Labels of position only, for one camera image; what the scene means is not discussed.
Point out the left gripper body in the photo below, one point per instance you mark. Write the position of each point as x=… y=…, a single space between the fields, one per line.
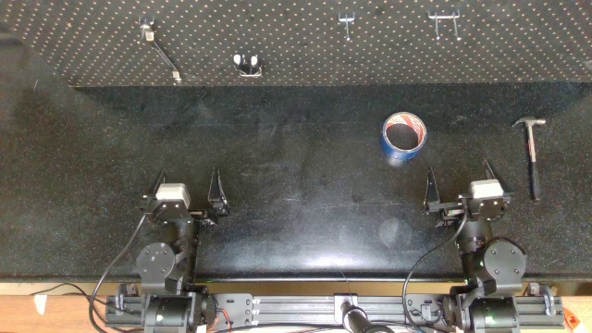
x=173 y=213

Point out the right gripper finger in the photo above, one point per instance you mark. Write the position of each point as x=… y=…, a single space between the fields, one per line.
x=497 y=178
x=431 y=192

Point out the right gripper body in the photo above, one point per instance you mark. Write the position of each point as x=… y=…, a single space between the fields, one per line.
x=485 y=209

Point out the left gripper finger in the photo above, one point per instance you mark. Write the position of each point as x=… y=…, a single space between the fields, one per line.
x=158 y=182
x=217 y=194

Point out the wrench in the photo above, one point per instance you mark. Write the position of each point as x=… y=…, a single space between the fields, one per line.
x=162 y=53

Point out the black and white pliers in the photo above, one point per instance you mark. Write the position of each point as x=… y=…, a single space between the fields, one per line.
x=247 y=67

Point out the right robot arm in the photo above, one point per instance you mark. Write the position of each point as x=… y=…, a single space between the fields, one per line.
x=504 y=263

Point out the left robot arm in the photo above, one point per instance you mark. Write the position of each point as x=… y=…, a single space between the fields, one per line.
x=157 y=261

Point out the black pegboard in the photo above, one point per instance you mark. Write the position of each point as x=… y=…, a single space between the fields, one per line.
x=393 y=55

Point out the hammer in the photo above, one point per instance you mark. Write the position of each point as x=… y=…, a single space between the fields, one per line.
x=533 y=157

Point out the roll of blue tape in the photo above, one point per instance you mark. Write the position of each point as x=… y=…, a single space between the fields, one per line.
x=390 y=150

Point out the orange and white object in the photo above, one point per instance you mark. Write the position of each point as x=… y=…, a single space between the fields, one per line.
x=571 y=320

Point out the white tape piece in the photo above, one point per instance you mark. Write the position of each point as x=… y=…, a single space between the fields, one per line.
x=40 y=303

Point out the double metal hook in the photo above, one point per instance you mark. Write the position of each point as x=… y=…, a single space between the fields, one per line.
x=444 y=17

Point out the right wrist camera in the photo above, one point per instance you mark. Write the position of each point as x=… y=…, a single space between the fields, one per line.
x=485 y=188

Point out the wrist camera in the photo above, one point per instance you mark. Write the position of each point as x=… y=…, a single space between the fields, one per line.
x=485 y=188
x=172 y=194

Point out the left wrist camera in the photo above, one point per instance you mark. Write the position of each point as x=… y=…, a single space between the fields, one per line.
x=172 y=194

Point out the mounting rail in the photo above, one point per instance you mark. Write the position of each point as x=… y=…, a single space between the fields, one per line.
x=296 y=307

